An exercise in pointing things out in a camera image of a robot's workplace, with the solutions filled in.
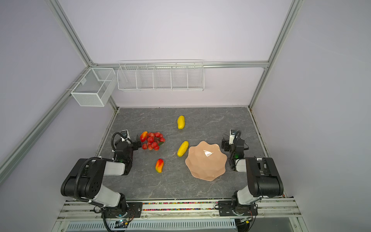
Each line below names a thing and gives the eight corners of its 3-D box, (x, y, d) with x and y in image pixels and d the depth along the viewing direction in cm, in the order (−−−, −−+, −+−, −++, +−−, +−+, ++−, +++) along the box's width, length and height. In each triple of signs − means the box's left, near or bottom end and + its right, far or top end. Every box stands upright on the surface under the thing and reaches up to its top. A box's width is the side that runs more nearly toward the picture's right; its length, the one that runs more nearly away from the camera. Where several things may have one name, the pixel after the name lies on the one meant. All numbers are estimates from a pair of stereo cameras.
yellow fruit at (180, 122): (177, 130, 109) (176, 126, 106) (178, 118, 116) (177, 115, 113) (184, 130, 109) (184, 126, 106) (184, 118, 116) (184, 115, 113)
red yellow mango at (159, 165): (156, 172, 88) (154, 170, 85) (157, 161, 93) (156, 158, 89) (162, 172, 88) (161, 170, 85) (164, 161, 93) (163, 158, 89)
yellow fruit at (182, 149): (176, 155, 95) (175, 153, 92) (183, 142, 101) (183, 139, 98) (182, 158, 94) (182, 155, 91) (189, 144, 100) (189, 141, 97)
